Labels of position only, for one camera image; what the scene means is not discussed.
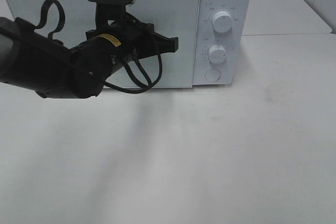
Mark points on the white microwave oven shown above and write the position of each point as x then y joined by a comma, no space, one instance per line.
206,37

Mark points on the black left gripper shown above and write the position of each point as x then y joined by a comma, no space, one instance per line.
118,39

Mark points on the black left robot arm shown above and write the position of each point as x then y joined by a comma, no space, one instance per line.
43,64

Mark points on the white microwave door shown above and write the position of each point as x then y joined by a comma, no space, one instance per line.
171,18

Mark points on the lower white timer knob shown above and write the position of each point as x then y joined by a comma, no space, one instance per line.
217,54

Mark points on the upper white power knob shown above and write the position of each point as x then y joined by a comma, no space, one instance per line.
222,21

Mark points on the round white door button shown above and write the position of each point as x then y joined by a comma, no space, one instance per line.
212,75

